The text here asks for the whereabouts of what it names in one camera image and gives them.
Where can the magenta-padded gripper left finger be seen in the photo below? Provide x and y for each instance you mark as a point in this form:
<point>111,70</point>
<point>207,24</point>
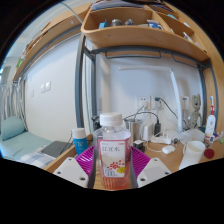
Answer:
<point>71,171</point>

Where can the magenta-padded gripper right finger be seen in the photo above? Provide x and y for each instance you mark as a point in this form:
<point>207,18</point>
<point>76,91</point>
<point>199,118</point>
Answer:
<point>153,171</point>

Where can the clear bottle with pink drink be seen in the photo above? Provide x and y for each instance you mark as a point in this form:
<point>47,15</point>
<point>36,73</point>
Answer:
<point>113,140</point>

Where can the white earbud case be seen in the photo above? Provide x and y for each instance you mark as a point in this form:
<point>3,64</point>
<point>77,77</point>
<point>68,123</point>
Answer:
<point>168,149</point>

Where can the grey laptop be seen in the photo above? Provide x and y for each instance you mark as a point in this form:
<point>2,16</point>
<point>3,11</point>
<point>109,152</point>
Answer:
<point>55,148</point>

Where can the blue and white can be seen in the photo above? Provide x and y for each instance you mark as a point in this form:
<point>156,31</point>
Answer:
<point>80,143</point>

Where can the white power strip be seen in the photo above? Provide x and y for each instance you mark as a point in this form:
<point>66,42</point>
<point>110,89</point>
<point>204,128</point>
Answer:
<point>161,140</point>

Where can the white power adapter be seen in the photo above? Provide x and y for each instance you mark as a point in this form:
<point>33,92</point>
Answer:
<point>148,131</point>

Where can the black charger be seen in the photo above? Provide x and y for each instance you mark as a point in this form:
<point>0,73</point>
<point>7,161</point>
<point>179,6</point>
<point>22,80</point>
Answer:
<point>157,129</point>

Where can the white plastic cup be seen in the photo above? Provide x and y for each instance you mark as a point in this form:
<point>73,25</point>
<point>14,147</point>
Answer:
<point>193,155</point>

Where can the metal cup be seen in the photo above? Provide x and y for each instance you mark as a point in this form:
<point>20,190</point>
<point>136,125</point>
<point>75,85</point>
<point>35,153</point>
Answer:
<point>135,131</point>

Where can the white translucent container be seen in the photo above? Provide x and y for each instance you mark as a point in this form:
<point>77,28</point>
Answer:
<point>193,135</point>

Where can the bed with plaid bedding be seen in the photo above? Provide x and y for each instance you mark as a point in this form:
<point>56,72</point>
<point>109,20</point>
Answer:
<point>20,148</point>

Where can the white red-pump lotion bottle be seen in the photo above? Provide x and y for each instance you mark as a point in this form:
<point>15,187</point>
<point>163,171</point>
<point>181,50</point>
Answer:
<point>210,128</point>

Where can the teal pillow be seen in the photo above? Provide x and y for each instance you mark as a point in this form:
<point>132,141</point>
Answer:
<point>11,128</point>

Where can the clear blue-tipped squeeze bottle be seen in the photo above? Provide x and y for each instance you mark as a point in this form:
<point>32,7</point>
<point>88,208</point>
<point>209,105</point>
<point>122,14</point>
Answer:
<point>211,100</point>

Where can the beige wall box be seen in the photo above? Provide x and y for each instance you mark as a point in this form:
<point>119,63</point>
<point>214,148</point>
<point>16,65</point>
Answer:
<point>185,102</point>

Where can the white wall switch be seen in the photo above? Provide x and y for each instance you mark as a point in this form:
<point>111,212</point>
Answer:
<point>46,87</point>

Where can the wooden shelf unit, metal frame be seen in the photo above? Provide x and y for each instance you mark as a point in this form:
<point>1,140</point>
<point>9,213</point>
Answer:
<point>133,35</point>

